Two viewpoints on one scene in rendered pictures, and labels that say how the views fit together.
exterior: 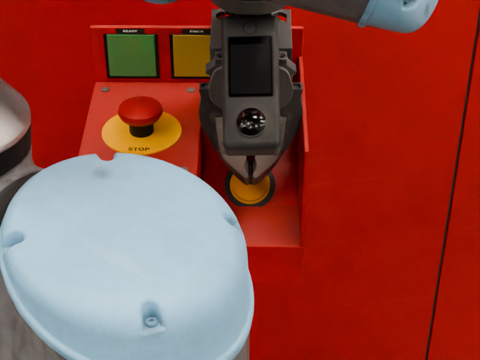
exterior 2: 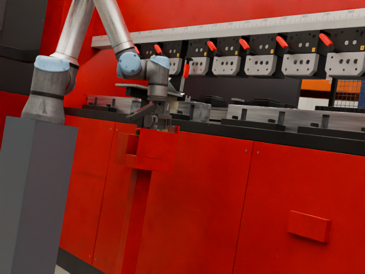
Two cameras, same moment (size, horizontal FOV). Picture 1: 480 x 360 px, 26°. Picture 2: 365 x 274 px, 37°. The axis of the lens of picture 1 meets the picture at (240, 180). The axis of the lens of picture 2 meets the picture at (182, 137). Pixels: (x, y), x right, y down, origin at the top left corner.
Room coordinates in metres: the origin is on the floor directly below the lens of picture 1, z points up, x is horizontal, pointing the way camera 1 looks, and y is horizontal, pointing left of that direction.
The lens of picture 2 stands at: (-0.17, -1.84, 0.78)
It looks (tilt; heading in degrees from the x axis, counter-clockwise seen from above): 1 degrees up; 60
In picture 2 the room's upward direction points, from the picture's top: 9 degrees clockwise
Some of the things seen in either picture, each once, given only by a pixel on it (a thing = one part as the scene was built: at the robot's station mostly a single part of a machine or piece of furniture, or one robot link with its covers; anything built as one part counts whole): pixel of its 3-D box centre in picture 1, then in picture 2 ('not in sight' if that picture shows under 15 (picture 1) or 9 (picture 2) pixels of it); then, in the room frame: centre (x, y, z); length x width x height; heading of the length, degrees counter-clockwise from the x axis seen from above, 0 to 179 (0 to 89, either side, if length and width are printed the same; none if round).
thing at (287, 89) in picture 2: not in sight; (222, 88); (1.57, 0.76, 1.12); 1.13 x 0.02 x 0.44; 98
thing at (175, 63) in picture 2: not in sight; (176, 58); (1.10, 0.49, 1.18); 0.15 x 0.09 x 0.17; 98
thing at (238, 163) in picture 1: (233, 133); not in sight; (0.79, 0.01, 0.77); 0.06 x 0.03 x 0.09; 179
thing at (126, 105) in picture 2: not in sight; (113, 105); (1.03, 1.01, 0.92); 0.50 x 0.06 x 0.10; 98
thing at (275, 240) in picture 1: (195, 152); (145, 144); (0.78, 0.04, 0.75); 0.20 x 0.16 x 0.18; 89
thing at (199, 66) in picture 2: not in sight; (202, 58); (1.12, 0.29, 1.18); 0.15 x 0.09 x 0.17; 98
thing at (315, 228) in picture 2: not in sight; (308, 226); (1.09, -0.58, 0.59); 0.15 x 0.02 x 0.07; 98
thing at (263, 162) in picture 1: (267, 133); not in sight; (0.79, -0.03, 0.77); 0.06 x 0.03 x 0.09; 179
